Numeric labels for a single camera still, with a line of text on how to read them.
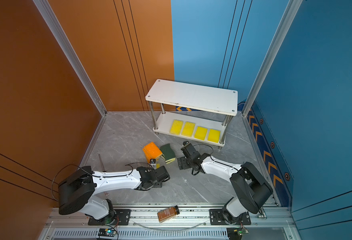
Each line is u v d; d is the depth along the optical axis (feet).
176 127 3.33
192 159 2.24
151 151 3.00
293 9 2.29
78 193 1.41
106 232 2.33
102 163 3.00
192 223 2.38
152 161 2.55
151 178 2.07
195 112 3.94
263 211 1.41
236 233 2.31
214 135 3.18
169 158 2.94
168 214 2.33
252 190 1.43
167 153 3.02
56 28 2.49
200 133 3.24
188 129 3.38
